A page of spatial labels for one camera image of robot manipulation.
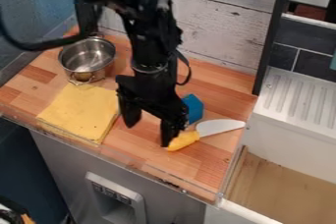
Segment yellow cloth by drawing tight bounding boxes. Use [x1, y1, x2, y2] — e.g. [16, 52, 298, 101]
[35, 83, 121, 147]

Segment white toy sink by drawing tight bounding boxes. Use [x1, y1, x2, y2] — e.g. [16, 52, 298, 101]
[239, 66, 336, 185]

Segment silver pot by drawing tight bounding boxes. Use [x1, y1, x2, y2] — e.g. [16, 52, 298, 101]
[56, 35, 119, 86]

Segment blue toy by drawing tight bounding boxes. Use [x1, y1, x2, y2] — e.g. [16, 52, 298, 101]
[180, 92, 206, 126]

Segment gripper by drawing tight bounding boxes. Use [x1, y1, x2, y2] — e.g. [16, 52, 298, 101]
[114, 65, 191, 148]

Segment yellow handled toy knife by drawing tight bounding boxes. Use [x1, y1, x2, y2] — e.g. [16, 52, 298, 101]
[165, 118, 248, 152]

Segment black cable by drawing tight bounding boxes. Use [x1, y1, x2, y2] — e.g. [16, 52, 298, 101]
[0, 2, 103, 52]

